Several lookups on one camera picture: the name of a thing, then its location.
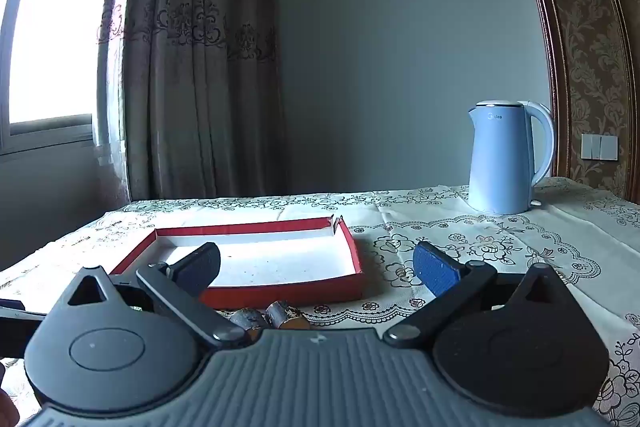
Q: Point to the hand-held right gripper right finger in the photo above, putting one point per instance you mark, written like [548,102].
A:
[436,273]

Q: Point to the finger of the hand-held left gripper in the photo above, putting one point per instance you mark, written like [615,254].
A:
[17,329]

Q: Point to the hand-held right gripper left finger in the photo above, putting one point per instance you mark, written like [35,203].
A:
[201,268]

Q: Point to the red cardboard tray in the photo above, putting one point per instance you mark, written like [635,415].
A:
[280,252]

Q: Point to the mottled dark sugarcane piece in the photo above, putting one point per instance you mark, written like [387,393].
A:
[282,313]

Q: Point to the white floral tablecloth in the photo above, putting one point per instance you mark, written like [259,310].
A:
[450,219]

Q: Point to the light blue electric kettle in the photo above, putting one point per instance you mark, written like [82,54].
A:
[500,157]

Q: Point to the white sheer lace curtain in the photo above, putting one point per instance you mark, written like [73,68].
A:
[112,107]

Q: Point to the brown patterned curtain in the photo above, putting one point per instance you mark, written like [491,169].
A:
[200,82]

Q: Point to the window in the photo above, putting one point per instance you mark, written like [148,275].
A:
[55,17]

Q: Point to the white wall switch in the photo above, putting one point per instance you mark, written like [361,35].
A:
[599,146]

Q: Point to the brown wooden arch frame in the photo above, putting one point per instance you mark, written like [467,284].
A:
[550,32]

